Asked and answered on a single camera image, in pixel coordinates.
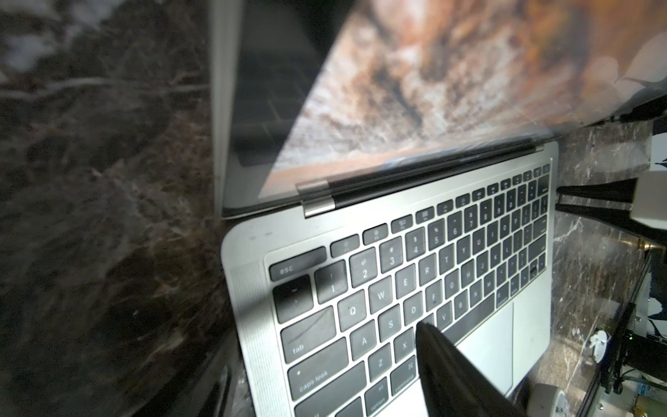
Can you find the white wireless mouse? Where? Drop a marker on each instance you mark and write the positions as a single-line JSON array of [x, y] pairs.
[[547, 401]]

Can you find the silver open laptop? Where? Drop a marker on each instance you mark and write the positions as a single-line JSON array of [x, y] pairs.
[[389, 163]]

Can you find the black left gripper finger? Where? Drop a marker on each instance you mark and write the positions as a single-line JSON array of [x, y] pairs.
[[451, 384]]

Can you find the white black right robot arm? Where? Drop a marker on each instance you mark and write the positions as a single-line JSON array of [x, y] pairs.
[[616, 192]]

